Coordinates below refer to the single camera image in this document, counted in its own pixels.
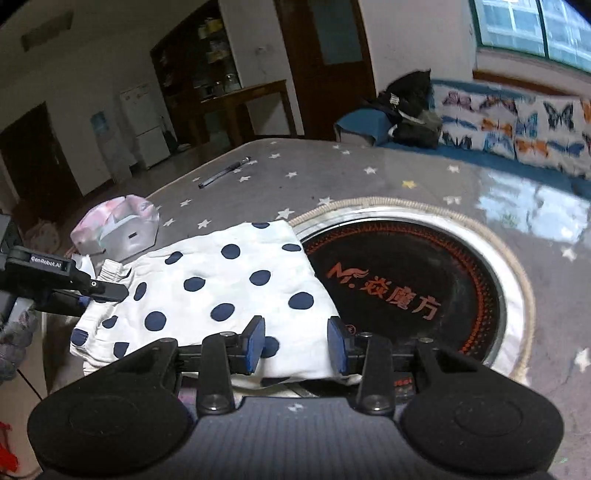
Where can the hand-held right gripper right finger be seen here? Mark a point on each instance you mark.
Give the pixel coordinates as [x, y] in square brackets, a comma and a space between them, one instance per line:
[338, 346]

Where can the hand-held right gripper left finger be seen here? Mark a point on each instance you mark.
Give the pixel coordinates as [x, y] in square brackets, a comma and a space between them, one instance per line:
[254, 344]

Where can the white navy polka dot pants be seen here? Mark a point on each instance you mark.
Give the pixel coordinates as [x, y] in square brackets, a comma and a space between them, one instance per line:
[221, 277]

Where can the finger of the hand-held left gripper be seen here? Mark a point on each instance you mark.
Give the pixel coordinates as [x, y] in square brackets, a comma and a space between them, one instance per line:
[108, 290]
[64, 302]

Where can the black bag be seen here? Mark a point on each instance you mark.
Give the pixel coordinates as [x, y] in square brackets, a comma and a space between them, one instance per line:
[411, 92]

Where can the white pink tissue pack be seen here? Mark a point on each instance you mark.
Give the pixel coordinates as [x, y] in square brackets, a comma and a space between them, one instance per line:
[120, 226]

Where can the brown door with glass pane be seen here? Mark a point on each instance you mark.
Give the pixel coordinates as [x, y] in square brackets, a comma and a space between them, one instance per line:
[300, 69]

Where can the dark wooden door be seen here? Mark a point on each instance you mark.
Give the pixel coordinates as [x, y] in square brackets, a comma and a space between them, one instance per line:
[37, 161]

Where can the butterfly print pillows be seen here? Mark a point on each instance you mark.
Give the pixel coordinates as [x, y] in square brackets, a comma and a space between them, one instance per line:
[364, 122]

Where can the dark wooden desk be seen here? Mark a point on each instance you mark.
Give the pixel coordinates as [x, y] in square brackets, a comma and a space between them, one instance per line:
[249, 90]

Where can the flat butterfly print pillow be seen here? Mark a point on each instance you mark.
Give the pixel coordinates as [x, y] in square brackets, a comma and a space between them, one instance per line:
[475, 120]

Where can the round black induction cooktop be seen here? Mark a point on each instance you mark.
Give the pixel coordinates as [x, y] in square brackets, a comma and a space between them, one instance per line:
[415, 277]

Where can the dark olive garment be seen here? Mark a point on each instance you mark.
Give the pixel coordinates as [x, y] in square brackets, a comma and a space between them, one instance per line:
[418, 131]

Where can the person's left hand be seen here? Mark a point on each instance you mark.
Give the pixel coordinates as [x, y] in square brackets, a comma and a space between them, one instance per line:
[16, 346]

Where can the black pen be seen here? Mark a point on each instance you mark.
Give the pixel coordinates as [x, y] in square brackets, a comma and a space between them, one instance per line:
[224, 172]

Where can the green framed window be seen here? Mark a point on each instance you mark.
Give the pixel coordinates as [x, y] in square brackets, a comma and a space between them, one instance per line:
[517, 23]

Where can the wooden wall ledge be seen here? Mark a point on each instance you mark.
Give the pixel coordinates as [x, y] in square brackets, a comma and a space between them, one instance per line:
[508, 78]

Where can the red plastic object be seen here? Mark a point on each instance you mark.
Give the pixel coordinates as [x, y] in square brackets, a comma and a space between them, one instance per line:
[7, 445]

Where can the pale plastic bag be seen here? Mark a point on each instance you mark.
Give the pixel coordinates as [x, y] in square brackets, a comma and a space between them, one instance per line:
[44, 237]

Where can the grey star-printed tablecloth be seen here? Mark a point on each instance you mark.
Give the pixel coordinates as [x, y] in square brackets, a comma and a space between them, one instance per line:
[369, 184]

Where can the dark wooden shelf cabinet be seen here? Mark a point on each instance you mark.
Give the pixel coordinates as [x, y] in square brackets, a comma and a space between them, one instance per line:
[217, 46]

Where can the white refrigerator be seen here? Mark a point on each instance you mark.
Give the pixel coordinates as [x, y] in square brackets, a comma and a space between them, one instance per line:
[143, 129]

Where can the white water dispenser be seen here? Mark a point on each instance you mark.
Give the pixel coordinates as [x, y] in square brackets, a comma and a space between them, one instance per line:
[108, 152]

